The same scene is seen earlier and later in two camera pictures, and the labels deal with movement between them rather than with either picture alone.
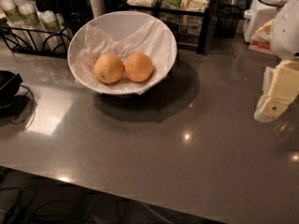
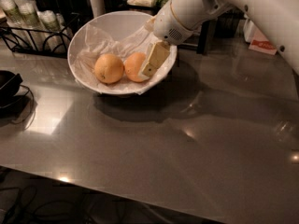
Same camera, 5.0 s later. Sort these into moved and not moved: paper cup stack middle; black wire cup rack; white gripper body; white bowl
Moved: white gripper body
Not moved: black wire cup rack; white bowl; paper cup stack middle
